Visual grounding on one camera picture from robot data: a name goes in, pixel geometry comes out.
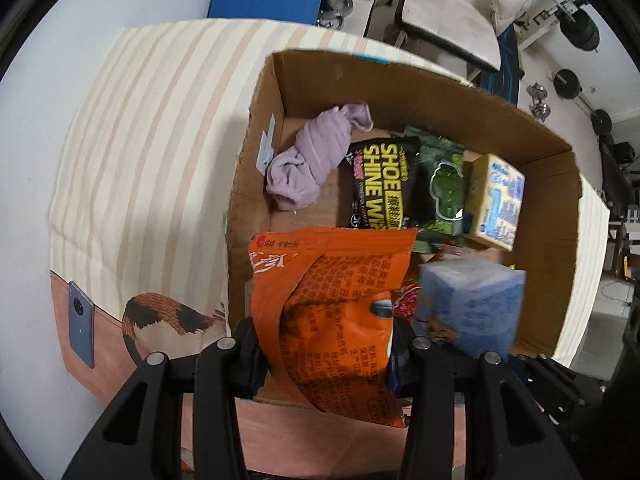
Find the short barbell with black plates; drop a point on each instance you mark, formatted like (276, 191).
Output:
(567, 84)

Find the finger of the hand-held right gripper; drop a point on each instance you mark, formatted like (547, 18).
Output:
(555, 385)

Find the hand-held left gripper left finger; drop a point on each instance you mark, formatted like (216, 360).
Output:
(247, 355)

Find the yellow blue sponge pack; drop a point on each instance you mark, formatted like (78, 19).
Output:
(495, 205)

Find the chrome dumbbell pair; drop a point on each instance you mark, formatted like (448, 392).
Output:
(335, 7)

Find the orange snack packet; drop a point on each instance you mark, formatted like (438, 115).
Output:
(335, 320)

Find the black blue weight bench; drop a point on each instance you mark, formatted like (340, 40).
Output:
(502, 70)

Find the red snack packet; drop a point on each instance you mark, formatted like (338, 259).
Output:
(407, 300)

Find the cardboard box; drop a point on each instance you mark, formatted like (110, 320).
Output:
(500, 120)

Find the blue white tissue pack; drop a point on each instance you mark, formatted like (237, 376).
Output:
(470, 305)

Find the blue smartphone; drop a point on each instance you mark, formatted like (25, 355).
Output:
(81, 325)

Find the white padded chair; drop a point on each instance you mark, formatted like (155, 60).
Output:
(445, 15)

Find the purple sock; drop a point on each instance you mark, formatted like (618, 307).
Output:
(310, 160)

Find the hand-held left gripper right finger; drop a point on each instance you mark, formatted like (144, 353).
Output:
(407, 360)

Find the green snack packet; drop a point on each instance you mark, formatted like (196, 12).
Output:
(442, 190)

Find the black shoe wipes packet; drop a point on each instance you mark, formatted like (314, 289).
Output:
(382, 185)

